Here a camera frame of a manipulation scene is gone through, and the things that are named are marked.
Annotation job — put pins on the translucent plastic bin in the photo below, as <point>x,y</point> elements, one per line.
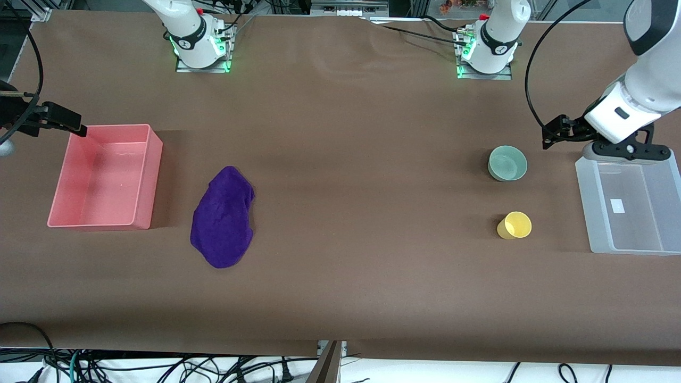
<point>633,213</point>

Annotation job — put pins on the pink plastic bin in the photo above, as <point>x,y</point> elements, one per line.
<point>101,181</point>

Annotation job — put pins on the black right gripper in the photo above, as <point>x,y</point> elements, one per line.
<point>15,114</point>

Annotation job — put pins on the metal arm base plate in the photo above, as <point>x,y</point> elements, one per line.
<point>503,75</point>
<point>205,66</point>

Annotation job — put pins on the yellow cup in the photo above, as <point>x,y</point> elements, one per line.
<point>515,225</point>

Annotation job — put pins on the purple cloth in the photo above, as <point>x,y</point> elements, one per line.
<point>223,218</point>

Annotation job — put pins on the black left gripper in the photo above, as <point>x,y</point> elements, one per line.
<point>575,129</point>

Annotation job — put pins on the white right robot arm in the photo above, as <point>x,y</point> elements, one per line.
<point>186,26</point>

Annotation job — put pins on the aluminium frame corner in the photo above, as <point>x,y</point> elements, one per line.
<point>41,15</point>

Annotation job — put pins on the green bowl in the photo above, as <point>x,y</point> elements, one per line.
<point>508,164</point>

